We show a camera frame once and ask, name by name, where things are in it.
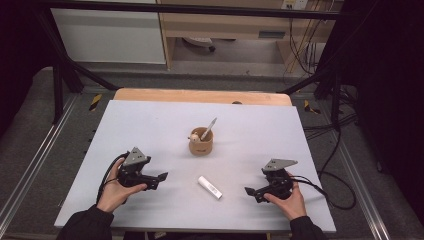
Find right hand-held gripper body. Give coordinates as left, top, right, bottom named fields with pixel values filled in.
left=254, top=158, right=299, bottom=203

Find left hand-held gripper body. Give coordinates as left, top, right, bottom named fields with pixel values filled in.
left=116, top=146, right=160, bottom=192

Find wooden pen holder cup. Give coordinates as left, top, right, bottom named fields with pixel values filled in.
left=187, top=126, right=214, bottom=157

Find silver pen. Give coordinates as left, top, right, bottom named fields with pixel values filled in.
left=199, top=117, right=218, bottom=141

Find person's right hand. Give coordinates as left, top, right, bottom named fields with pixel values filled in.
left=263, top=171, right=308, bottom=222

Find person's left hand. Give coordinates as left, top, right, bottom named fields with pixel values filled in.
left=96, top=159, right=148, bottom=214

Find white board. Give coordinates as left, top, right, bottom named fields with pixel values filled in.
left=54, top=99, right=337, bottom=233

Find white eraser stick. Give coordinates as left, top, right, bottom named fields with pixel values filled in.
left=197, top=175, right=223, bottom=200

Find yellow black tape strip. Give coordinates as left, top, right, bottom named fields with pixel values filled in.
left=303, top=99, right=322, bottom=115
left=88, top=93, right=103, bottom=112

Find wooden table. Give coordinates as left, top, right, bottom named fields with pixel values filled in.
left=113, top=87, right=294, bottom=107

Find white cabinet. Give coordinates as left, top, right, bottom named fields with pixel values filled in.
left=51, top=8, right=167, bottom=65

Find office chair base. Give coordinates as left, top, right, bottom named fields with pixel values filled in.
left=182, top=36, right=217, bottom=54

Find wooden desk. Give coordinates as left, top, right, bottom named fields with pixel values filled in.
left=156, top=0, right=344, bottom=70

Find dark curtain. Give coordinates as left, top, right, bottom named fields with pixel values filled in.
left=329, top=0, right=424, bottom=221
left=0, top=0, right=56, bottom=134

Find white power outlet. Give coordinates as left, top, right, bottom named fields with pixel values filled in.
left=281, top=0, right=309, bottom=10

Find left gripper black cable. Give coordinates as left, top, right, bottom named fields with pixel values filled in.
left=96, top=151, right=132, bottom=205

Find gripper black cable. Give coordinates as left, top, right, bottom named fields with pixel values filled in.
left=293, top=171, right=357, bottom=211
left=96, top=151, right=132, bottom=205

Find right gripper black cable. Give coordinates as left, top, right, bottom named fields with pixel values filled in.
left=293, top=171, right=357, bottom=211

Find aluminium rail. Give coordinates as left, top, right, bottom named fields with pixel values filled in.
left=0, top=94, right=80, bottom=228
left=333, top=133, right=392, bottom=240

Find black floor cables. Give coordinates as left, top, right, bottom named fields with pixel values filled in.
left=303, top=84, right=360, bottom=141

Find hanging cable bundle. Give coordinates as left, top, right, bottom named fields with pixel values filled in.
left=283, top=13, right=323, bottom=77

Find black metal frame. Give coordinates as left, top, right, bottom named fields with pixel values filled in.
left=33, top=0, right=348, bottom=125

